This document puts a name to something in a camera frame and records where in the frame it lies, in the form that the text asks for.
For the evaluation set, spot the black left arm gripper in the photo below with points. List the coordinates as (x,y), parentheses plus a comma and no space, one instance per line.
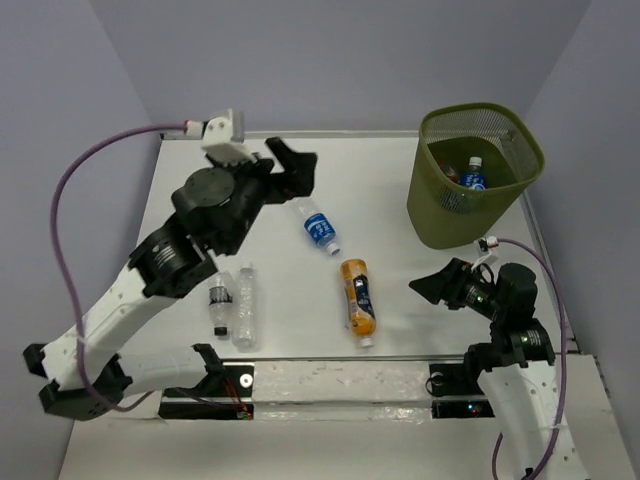
(294,184)

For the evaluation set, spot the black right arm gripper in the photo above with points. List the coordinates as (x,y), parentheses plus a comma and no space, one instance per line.
(446,284)

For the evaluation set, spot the yellow label drink bottle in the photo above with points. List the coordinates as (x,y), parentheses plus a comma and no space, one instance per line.
(361,319)

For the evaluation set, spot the blue label bottle white cap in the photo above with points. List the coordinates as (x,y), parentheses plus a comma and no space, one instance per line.
(473,178)

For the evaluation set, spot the clear bottle red cap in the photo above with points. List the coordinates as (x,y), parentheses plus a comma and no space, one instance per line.
(450,172)

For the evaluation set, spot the clear crushed bottle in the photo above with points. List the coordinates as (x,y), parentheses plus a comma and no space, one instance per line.
(245,330)

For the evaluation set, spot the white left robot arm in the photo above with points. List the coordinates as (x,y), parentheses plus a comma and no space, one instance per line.
(86,373)

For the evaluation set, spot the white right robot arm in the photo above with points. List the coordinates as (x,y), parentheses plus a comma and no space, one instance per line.
(516,370)

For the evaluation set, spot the green plastic waste bin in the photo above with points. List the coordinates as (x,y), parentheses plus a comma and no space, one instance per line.
(445,215)

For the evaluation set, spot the blue label bottle upper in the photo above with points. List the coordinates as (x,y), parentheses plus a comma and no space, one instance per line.
(316,225)

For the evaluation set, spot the clear bottle black cap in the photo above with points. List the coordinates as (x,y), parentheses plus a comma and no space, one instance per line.
(221,303)

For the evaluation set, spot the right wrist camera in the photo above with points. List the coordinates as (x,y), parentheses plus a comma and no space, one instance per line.
(487,251)

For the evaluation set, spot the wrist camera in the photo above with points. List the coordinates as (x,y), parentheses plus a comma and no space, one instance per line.
(223,139)
(487,251)

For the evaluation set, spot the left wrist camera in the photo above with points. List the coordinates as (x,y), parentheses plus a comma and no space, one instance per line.
(223,139)

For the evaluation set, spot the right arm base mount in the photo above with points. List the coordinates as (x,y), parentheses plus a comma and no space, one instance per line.
(454,387)

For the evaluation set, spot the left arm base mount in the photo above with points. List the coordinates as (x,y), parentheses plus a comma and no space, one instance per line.
(225,394)

